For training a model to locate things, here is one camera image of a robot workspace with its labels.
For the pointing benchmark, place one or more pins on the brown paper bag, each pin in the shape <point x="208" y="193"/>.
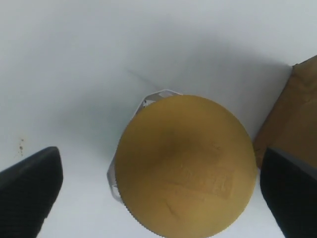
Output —
<point x="291" y="125"/>

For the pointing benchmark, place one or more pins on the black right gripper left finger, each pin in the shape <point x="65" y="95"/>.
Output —
<point x="28" y="191"/>

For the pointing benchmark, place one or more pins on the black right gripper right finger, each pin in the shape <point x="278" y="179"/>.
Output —
<point x="289" y="187"/>

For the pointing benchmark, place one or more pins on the clear jar with gold lid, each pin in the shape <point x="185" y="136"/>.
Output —
<point x="185" y="167"/>

